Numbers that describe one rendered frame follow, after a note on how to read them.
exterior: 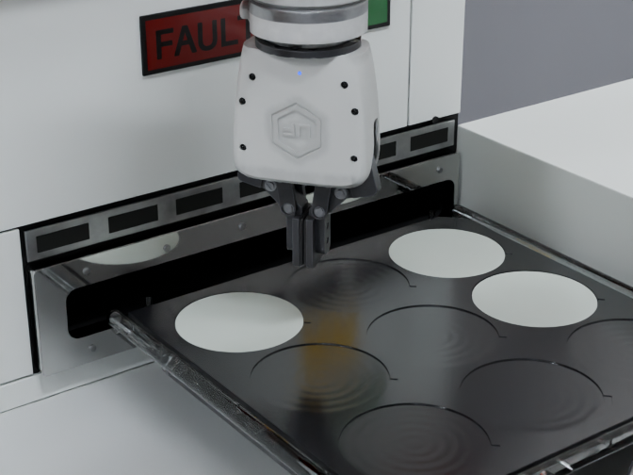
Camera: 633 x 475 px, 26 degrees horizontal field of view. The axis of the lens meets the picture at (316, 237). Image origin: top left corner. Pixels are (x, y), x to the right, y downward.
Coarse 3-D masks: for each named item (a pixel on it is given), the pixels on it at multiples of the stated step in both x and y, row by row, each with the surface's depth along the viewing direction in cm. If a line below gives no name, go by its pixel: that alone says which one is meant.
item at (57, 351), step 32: (416, 160) 128; (448, 160) 129; (384, 192) 126; (448, 192) 132; (192, 224) 114; (224, 224) 116; (256, 224) 118; (64, 256) 109; (96, 256) 109; (128, 256) 111; (160, 256) 113; (32, 288) 107; (64, 288) 109; (32, 320) 109; (64, 320) 110; (64, 352) 111; (96, 352) 113
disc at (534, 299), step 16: (512, 272) 116; (528, 272) 116; (544, 272) 116; (480, 288) 113; (496, 288) 113; (512, 288) 113; (528, 288) 113; (544, 288) 113; (560, 288) 113; (576, 288) 113; (480, 304) 110; (496, 304) 110; (512, 304) 110; (528, 304) 110; (544, 304) 110; (560, 304) 110; (576, 304) 110; (592, 304) 110; (512, 320) 108; (528, 320) 108; (544, 320) 108; (560, 320) 108; (576, 320) 108
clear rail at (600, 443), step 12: (612, 432) 93; (624, 432) 93; (588, 444) 91; (600, 444) 91; (612, 444) 92; (624, 444) 92; (564, 456) 90; (576, 456) 90; (588, 456) 91; (600, 456) 91; (528, 468) 89; (540, 468) 89; (552, 468) 89; (564, 468) 89; (576, 468) 90
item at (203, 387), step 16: (112, 320) 108; (128, 320) 107; (128, 336) 106; (144, 336) 105; (160, 352) 103; (176, 368) 101; (192, 368) 101; (192, 384) 99; (208, 384) 98; (208, 400) 98; (224, 400) 96; (224, 416) 96; (240, 416) 95; (256, 432) 93; (272, 432) 93; (272, 448) 92; (288, 448) 91; (288, 464) 90; (304, 464) 89
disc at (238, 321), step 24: (192, 312) 109; (216, 312) 109; (240, 312) 109; (264, 312) 109; (288, 312) 109; (192, 336) 106; (216, 336) 106; (240, 336) 106; (264, 336) 106; (288, 336) 106
